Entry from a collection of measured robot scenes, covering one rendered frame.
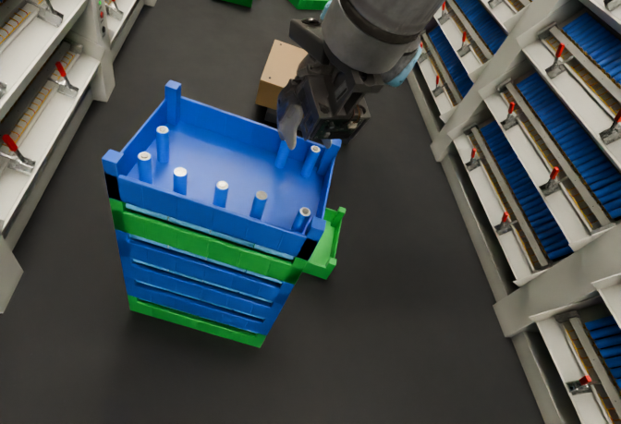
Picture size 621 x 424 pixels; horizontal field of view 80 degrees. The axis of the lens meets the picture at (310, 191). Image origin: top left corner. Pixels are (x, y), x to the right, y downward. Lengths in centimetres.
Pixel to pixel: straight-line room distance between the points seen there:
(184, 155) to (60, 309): 47
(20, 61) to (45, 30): 12
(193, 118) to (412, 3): 45
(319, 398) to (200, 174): 56
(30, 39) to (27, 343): 61
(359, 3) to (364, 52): 4
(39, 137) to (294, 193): 64
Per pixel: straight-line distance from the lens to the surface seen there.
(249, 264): 60
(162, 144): 60
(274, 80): 132
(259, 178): 63
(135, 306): 91
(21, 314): 98
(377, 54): 38
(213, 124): 68
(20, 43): 98
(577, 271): 109
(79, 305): 96
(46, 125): 108
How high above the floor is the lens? 86
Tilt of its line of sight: 46 degrees down
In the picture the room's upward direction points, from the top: 24 degrees clockwise
